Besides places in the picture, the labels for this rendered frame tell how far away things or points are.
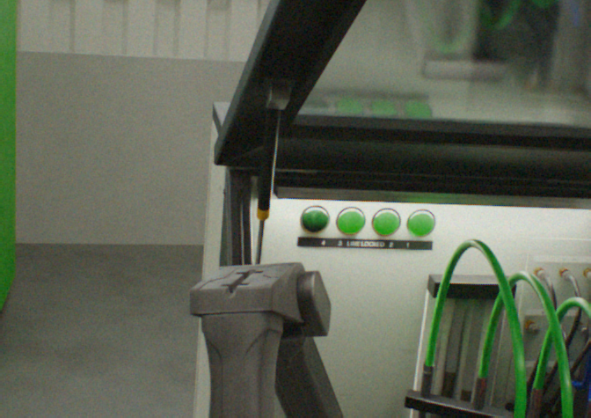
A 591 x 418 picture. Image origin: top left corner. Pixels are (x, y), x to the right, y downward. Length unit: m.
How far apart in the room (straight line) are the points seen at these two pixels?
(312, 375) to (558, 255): 0.85
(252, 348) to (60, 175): 4.53
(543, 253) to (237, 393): 1.02
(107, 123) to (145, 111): 0.20
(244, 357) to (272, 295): 0.06
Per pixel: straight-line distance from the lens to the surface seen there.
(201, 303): 0.90
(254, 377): 0.88
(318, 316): 0.97
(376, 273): 1.75
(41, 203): 5.43
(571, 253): 1.84
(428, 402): 1.76
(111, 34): 5.28
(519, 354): 1.38
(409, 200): 1.68
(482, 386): 1.74
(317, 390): 1.08
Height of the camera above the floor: 1.91
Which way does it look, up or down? 17 degrees down
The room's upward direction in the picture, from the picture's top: 5 degrees clockwise
